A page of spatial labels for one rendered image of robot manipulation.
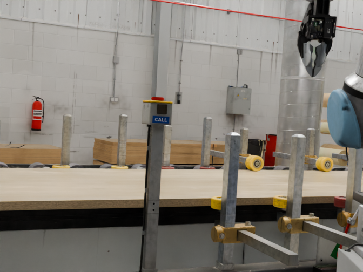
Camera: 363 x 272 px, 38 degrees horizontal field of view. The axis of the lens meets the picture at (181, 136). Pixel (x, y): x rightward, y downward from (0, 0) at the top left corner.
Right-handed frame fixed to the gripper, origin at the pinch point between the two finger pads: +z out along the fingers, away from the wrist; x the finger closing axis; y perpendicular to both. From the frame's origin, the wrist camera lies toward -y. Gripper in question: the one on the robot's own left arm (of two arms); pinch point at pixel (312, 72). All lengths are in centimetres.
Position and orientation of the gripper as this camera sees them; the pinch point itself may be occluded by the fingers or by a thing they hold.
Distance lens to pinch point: 146.9
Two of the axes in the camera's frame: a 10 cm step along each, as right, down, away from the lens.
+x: 10.0, 0.6, -0.1
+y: -0.1, 0.5, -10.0
